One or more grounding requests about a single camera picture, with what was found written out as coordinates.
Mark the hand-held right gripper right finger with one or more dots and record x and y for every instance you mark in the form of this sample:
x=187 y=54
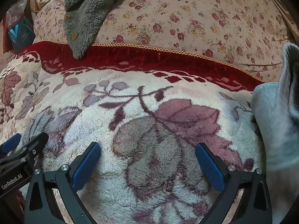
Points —
x=210 y=168

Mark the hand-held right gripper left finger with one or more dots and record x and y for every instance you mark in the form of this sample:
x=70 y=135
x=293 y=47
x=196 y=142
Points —
x=86 y=165

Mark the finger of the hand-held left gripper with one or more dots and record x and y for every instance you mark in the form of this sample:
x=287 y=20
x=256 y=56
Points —
x=10 y=142
x=35 y=144

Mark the light blue pants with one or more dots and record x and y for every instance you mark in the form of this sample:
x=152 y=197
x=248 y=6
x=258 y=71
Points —
x=275 y=121

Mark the red and white plush blanket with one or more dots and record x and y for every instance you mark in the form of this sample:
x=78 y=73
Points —
x=140 y=121

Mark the blue bag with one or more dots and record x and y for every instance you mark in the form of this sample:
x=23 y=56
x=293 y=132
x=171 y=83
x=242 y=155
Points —
x=21 y=35

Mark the clear plastic bag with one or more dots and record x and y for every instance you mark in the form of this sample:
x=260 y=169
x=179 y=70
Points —
x=15 y=11

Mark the grey fleece garment with buttons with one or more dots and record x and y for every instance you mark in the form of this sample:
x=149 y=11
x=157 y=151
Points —
x=86 y=16

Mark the floral quilt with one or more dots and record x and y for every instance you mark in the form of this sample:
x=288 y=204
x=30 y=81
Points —
x=186 y=16

